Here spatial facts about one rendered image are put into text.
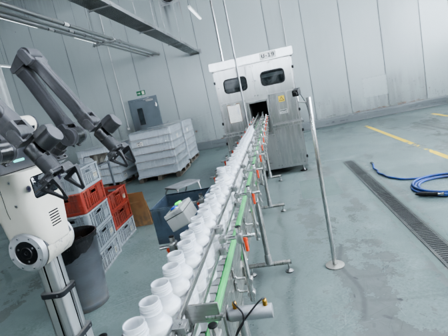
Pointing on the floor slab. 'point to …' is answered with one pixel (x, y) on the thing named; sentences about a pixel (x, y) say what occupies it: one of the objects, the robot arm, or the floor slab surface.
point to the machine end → (264, 103)
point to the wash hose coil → (421, 183)
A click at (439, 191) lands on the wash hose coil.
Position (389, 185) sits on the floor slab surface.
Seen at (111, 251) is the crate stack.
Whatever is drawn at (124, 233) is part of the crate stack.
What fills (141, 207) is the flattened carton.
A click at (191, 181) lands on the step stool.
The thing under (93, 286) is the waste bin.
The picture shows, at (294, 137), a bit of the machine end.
